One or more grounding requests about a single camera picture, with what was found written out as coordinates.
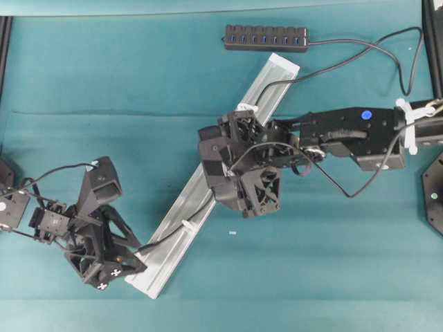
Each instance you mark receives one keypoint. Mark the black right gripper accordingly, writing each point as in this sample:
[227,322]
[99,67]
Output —
[253,145]

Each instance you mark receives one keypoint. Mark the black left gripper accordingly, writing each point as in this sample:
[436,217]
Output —
[97,251]

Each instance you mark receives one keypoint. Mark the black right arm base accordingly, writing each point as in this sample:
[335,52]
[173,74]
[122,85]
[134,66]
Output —
[432,189]

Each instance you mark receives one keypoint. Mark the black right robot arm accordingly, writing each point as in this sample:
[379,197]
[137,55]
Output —
[374,138]

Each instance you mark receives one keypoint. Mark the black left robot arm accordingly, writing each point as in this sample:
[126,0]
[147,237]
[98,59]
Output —
[14,200]

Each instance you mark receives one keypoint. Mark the black USB hub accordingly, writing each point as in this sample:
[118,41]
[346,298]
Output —
[266,38]

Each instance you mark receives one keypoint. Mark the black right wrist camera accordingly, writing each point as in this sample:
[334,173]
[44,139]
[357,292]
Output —
[215,158]

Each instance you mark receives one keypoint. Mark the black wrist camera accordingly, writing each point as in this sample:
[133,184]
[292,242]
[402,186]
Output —
[100,186]
[215,158]

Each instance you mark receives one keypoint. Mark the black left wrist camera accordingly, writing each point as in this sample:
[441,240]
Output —
[100,186]

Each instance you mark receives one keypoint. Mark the black right frame post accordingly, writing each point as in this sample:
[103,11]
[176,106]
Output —
[432,25]

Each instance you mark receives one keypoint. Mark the black frame post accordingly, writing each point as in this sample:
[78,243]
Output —
[432,25]
[6,27]

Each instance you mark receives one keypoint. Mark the black left frame post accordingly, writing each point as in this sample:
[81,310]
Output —
[6,27]

